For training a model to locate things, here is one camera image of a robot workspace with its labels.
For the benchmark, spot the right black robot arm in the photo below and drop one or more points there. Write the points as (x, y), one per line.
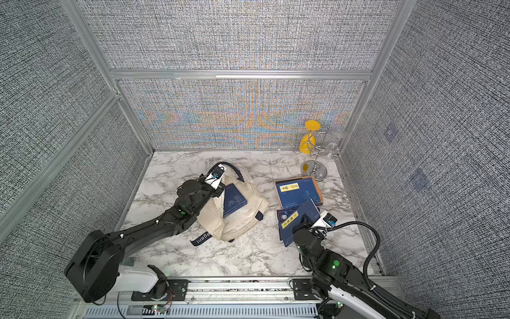
(336, 278)

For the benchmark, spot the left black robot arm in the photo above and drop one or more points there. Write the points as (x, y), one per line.
(95, 267)

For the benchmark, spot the clear wine glass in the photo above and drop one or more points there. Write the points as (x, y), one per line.
(334, 140)

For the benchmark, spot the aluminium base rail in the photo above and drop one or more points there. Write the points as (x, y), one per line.
(221, 297)

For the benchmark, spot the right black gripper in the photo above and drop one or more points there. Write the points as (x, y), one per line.
(301, 230)

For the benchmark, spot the blue book stack in bag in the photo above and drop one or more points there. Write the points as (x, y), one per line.
(233, 200)

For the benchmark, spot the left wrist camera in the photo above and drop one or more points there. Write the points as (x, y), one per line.
(215, 177)

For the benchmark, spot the cream canvas tote bag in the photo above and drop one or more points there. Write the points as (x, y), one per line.
(231, 227)

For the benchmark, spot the blue book yellow label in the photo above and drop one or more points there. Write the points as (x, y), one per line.
(294, 192)
(289, 220)

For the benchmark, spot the yellow wine glass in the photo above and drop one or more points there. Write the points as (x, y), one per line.
(308, 142)

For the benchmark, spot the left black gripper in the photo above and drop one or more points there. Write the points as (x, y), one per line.
(219, 191)

